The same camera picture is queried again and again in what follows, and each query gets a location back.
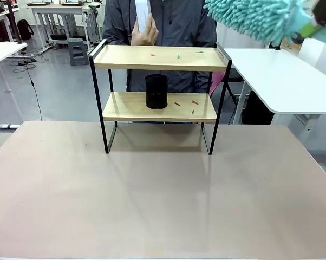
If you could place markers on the teal microfiber duster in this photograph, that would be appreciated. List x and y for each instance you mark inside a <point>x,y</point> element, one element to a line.
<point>249,13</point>

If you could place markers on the black mesh pen cup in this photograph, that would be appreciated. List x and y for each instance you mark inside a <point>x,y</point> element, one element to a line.
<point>156,92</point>

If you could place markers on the white rectangular box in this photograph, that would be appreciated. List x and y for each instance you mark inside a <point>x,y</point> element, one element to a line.
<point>142,13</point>

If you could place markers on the person's right hand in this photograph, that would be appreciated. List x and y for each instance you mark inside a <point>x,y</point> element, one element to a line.
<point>145,36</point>

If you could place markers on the black chair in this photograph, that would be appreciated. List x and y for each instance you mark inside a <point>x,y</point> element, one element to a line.
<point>256,108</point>

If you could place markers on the pink cloth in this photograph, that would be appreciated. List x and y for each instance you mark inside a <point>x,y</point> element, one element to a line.
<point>215,81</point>

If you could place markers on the person's dark grey jacket torso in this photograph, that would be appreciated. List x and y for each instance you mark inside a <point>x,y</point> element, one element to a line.
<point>182,24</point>

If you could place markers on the grey plastic step stool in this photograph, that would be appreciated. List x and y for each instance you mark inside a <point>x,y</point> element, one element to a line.
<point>77,51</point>

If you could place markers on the black backpack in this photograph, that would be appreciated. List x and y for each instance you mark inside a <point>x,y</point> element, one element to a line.
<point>25,29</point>

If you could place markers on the black floor power strip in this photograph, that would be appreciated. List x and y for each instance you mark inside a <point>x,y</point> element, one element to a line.
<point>26,61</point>

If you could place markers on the black pole stand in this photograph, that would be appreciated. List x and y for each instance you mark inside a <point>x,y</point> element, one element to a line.
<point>13,21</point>

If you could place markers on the white table with thin legs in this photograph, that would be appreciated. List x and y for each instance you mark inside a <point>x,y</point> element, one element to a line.
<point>3,50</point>

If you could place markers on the white desk with dark panel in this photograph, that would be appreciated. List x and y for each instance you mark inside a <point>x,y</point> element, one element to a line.
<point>0,19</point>

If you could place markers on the white floor power strip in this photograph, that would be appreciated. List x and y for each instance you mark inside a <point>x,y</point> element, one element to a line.
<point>9,126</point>

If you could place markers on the wooden two-tier shelf black frame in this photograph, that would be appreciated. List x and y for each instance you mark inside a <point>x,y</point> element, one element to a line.
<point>152,65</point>

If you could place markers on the white frame wooden top desk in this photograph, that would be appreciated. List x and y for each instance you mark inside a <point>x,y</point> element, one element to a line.
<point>57,9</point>

